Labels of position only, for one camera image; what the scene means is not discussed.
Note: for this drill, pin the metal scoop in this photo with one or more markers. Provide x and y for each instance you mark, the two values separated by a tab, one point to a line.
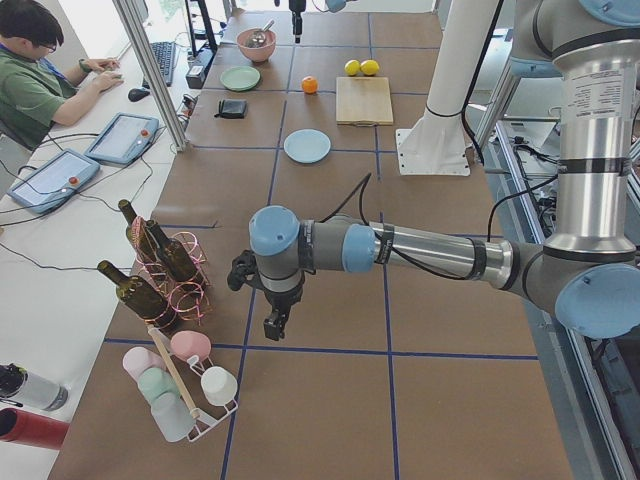
258	37

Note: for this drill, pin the aluminium frame post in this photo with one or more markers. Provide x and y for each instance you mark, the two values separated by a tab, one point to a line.
133	26

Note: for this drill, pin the orange mandarin fruit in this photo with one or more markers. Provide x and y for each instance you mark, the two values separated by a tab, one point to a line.
309	85

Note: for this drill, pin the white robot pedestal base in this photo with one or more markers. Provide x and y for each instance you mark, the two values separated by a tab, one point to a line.
435	145

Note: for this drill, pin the pink cup top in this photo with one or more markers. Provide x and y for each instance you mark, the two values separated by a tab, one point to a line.
188	343

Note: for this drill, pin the mint green cup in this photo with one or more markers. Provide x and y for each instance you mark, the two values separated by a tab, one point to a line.
153	382

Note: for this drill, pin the far teach pendant tablet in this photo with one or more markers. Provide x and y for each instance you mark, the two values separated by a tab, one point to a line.
123	140

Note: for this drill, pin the light green plate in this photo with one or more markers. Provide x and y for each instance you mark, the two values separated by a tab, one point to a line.
240	78

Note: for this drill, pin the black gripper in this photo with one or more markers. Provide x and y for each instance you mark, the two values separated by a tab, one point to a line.
297	10
281	299

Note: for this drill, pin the dark wine bottle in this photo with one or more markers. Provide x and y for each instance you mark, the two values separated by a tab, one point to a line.
142	298
173	255
140	241

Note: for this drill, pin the white cup right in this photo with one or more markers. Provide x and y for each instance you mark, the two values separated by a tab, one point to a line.
219	386

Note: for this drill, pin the red cylinder bottle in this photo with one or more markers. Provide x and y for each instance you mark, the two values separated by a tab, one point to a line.
26	428

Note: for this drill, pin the near teach pendant tablet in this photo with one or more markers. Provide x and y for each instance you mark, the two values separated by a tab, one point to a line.
52	184

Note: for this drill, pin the yellow lemon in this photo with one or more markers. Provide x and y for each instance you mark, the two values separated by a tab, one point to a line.
352	68
369	67

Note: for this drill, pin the light blue plate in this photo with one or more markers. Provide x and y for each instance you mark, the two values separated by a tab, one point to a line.
307	146

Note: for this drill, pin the dark wine bottle upper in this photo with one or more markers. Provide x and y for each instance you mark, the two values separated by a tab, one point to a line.
140	241

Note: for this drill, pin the black computer mouse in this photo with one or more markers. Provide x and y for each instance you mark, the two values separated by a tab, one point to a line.
137	94

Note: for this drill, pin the teach pendant tablet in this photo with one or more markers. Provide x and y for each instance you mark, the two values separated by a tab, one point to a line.
123	140
52	184

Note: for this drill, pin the upper yellow lemon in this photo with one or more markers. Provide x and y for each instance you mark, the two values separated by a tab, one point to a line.
369	67

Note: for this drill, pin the grey water bottle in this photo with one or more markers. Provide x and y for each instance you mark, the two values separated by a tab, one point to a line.
24	388

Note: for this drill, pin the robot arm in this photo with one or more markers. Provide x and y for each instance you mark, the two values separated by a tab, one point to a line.
585	272
332	6

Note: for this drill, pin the lower yellow lemon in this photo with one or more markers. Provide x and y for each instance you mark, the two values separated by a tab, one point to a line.
352	68

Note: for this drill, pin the pink bowl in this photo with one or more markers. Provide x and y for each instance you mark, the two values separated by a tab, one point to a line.
256	51

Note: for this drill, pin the person in green shirt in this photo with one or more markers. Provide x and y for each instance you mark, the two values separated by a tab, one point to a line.
35	94

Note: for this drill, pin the copper wire bottle rack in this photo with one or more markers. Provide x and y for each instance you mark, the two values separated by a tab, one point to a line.
187	297

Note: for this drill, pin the pale pink cup left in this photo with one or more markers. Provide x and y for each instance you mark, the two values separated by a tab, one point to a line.
139	359

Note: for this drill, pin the dark wine bottle lower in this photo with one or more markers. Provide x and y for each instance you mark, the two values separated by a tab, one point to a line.
142	298

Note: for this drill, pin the white wire cup rack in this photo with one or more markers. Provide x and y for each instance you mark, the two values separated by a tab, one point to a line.
187	377

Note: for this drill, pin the bamboo cutting board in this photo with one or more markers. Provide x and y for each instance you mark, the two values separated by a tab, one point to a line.
363	101

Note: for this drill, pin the black keyboard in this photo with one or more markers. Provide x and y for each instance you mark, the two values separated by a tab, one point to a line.
165	54

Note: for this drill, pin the folded grey cloth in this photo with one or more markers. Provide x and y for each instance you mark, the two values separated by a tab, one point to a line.
232	109

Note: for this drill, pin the grey cup bottom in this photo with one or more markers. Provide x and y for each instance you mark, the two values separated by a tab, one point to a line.
172	417

